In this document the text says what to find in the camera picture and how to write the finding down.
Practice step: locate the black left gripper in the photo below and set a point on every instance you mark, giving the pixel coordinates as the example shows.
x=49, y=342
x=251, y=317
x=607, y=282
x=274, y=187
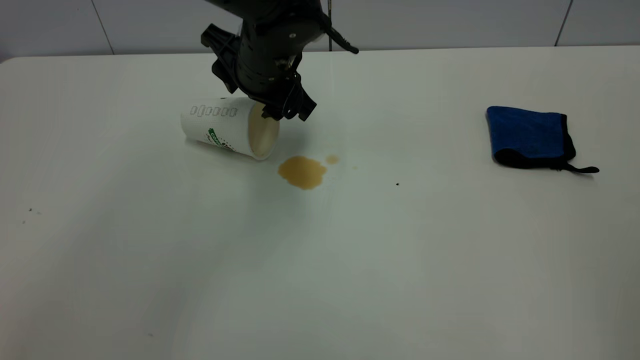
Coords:
x=265, y=60

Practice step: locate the white paper coffee cup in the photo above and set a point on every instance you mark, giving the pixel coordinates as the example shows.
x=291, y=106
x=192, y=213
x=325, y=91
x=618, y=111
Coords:
x=220, y=125

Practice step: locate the blue black-edged cleaning cloth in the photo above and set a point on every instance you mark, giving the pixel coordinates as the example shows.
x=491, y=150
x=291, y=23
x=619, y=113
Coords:
x=525, y=132

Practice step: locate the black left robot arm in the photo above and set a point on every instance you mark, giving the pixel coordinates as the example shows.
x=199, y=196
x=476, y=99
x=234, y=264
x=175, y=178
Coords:
x=270, y=9

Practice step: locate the large brown coffee spill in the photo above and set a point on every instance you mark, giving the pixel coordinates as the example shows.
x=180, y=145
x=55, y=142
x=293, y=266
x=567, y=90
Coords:
x=301, y=172

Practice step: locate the small brown coffee drop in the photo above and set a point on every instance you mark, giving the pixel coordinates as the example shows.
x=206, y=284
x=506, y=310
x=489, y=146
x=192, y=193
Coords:
x=332, y=160

